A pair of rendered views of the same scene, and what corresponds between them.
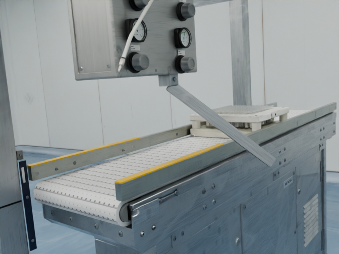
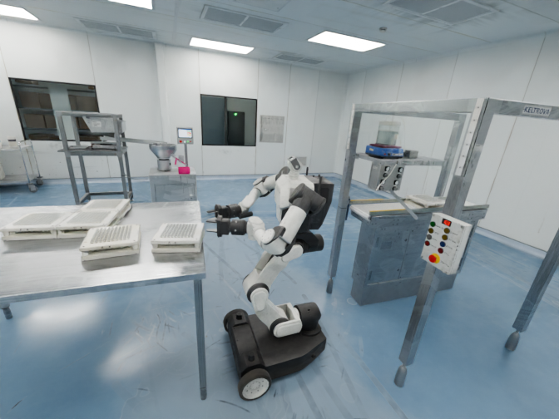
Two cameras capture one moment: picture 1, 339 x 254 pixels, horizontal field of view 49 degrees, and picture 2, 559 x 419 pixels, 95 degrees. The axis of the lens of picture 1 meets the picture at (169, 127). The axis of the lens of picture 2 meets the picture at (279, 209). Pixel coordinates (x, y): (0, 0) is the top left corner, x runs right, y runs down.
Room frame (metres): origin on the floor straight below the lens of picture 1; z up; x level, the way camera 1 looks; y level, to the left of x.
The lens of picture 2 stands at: (-1.35, -0.31, 1.61)
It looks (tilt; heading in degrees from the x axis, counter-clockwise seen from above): 20 degrees down; 32
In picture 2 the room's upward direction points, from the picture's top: 4 degrees clockwise
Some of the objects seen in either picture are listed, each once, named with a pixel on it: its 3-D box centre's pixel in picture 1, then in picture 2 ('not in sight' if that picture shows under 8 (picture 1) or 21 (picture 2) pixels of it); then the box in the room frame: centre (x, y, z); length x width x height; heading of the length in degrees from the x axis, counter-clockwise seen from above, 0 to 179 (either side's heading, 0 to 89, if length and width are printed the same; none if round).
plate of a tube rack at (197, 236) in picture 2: not in sight; (180, 232); (-0.53, 0.86, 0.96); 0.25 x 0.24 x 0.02; 43
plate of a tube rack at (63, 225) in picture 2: not in sight; (90, 219); (-0.76, 1.40, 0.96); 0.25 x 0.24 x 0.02; 48
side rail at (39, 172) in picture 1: (200, 126); (410, 199); (1.30, -0.11, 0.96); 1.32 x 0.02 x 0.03; 141
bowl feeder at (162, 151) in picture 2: not in sight; (168, 157); (0.97, 3.15, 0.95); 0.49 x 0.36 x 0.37; 146
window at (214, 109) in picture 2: not in sight; (230, 121); (3.58, 4.40, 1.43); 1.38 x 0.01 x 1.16; 146
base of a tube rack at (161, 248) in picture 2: not in sight; (180, 239); (-0.53, 0.86, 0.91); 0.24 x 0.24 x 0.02; 43
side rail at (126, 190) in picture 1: (274, 129); (434, 209); (1.13, -0.32, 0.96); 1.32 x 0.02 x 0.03; 141
